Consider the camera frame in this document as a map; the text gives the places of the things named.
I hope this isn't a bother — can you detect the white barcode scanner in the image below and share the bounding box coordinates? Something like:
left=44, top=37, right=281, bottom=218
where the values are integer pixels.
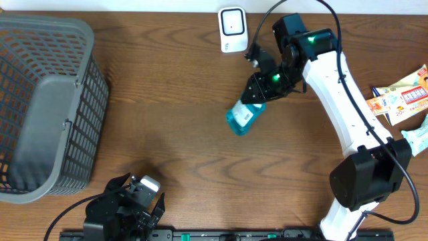
left=217, top=7, right=249, bottom=53

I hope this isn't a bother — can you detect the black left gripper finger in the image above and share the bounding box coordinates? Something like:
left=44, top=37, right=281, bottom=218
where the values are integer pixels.
left=104, top=173, right=130, bottom=193
left=148, top=193, right=165, bottom=228

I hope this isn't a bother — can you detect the teal wet wipes pack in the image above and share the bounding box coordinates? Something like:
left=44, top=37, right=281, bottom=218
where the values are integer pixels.
left=401, top=116, right=428, bottom=157

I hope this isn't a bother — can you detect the orange snack bag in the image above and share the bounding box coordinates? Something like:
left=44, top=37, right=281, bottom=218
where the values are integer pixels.
left=372, top=64, right=427, bottom=126

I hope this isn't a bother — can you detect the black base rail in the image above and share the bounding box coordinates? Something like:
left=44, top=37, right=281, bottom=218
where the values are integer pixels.
left=59, top=228, right=395, bottom=241

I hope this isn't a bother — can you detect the teal mouthwash bottle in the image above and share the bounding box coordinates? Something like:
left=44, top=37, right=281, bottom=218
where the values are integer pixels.
left=225, top=100, right=266, bottom=136

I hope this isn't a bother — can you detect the grey plastic basket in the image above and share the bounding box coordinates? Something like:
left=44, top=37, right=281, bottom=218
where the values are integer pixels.
left=1, top=14, right=109, bottom=204

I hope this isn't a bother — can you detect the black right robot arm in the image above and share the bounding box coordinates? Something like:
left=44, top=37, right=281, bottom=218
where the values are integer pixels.
left=241, top=13, right=411, bottom=240

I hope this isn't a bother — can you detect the small orange box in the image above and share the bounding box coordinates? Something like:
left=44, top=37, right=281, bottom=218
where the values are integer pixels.
left=366, top=95, right=397, bottom=116

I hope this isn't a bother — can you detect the black left camera cable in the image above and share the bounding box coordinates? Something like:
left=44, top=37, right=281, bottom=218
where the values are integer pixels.
left=42, top=192, right=111, bottom=241

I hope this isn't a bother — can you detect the black camera cable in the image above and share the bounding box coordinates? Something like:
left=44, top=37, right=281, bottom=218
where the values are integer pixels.
left=42, top=192, right=111, bottom=241
left=249, top=0, right=421, bottom=225

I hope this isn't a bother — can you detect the black right camera cable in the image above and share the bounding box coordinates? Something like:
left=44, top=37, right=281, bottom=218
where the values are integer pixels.
left=249, top=0, right=421, bottom=225

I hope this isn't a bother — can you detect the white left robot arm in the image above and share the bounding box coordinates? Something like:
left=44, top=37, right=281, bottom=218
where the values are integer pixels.
left=84, top=173, right=165, bottom=240

